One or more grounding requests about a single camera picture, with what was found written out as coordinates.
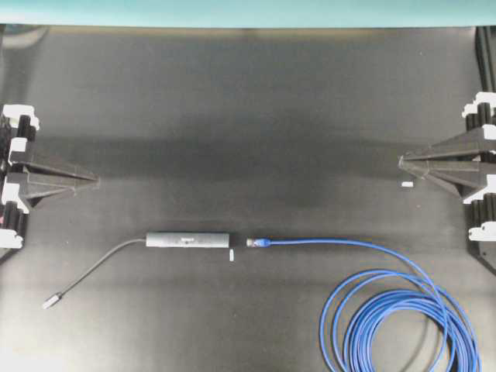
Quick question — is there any blue LAN cable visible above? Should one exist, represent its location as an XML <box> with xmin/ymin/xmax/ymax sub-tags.
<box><xmin>245</xmin><ymin>236</ymin><xmax>484</xmax><ymax>372</ymax></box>

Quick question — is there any grey USB hub with cable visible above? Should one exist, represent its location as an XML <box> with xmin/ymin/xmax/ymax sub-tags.
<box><xmin>42</xmin><ymin>232</ymin><xmax>234</xmax><ymax>310</ymax></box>

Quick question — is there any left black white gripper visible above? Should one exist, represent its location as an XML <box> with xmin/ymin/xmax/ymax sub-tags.
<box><xmin>1</xmin><ymin>105</ymin><xmax>99</xmax><ymax>248</ymax></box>

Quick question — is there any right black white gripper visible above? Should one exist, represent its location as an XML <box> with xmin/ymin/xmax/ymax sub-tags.
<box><xmin>398</xmin><ymin>91</ymin><xmax>495</xmax><ymax>242</ymax></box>

